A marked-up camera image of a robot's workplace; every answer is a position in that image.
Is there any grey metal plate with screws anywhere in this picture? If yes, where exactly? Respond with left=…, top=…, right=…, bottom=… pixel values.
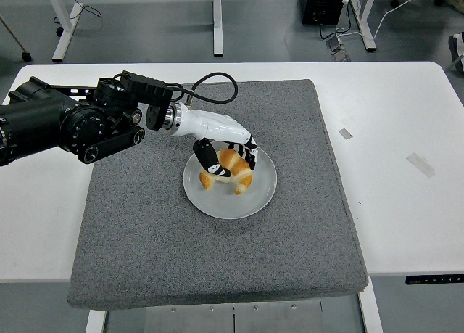
left=144, top=299, right=324, bottom=333

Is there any person's shoe dark white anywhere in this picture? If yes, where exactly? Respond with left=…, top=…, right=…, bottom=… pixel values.
left=448, top=32, right=464, bottom=73

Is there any black table control panel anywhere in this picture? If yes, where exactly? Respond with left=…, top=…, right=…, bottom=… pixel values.
left=405, top=274, right=464, bottom=286

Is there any white desk leg straight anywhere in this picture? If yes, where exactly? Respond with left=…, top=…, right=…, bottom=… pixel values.
left=211, top=0, right=223, bottom=57

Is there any white desk leg with foot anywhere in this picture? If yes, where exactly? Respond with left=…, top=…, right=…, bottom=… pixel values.
left=42, top=0, right=85, bottom=63

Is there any grey speckled mat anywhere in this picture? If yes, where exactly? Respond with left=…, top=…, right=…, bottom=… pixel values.
left=67, top=78, right=370, bottom=310

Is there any white desk leg slanted foot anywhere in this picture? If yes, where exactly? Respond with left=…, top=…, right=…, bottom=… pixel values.
left=348, top=0, right=378, bottom=52

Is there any white floor cable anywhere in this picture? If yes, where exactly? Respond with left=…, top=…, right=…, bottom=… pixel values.
left=335, top=0, right=417, bottom=40

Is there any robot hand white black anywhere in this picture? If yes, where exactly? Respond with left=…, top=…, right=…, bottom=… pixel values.
left=176, top=104, right=260, bottom=178

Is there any grey round plate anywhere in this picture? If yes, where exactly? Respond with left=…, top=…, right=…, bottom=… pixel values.
left=182, top=142, right=278, bottom=221

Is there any thin stand with caster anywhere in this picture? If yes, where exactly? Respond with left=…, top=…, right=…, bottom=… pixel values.
left=0, top=16, right=33, bottom=62

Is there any large clear tape piece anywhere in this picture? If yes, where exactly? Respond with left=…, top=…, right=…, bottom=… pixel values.
left=405, top=152, right=436, bottom=178

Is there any black computer tower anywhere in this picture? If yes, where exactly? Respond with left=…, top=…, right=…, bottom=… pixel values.
left=300, top=0, right=349, bottom=25

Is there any croissant bread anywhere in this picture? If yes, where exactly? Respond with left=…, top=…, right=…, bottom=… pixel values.
left=198, top=148, right=254, bottom=197

